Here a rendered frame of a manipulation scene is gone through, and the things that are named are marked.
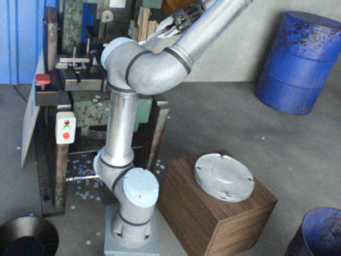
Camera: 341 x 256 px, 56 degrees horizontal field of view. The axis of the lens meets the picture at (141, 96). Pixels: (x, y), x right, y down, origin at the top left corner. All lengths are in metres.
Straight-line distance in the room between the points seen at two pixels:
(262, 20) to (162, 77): 2.89
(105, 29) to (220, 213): 0.96
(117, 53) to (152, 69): 0.13
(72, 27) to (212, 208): 1.13
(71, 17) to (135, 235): 1.11
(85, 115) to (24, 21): 1.38
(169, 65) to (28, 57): 2.13
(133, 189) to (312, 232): 0.94
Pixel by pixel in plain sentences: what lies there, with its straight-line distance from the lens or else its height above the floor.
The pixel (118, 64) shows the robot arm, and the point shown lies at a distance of 0.87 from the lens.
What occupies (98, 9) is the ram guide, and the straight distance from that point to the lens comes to 1.44.
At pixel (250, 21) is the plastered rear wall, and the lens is 3.55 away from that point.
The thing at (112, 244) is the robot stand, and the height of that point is 0.45.
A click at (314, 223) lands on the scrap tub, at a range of 1.67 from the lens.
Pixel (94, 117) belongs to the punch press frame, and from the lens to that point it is 1.54.
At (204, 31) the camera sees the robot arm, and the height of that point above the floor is 1.17.
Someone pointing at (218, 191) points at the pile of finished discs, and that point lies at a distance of 1.55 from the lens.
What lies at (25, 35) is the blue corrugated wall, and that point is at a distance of 2.76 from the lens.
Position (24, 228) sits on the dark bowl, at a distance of 1.75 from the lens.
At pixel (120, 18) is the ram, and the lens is 1.52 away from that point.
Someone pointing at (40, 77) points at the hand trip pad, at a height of 0.76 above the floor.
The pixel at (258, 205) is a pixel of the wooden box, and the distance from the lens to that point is 1.64.
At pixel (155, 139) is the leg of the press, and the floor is 0.43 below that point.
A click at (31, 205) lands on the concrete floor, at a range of 1.87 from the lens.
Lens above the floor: 1.39
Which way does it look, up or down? 28 degrees down
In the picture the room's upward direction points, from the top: 11 degrees clockwise
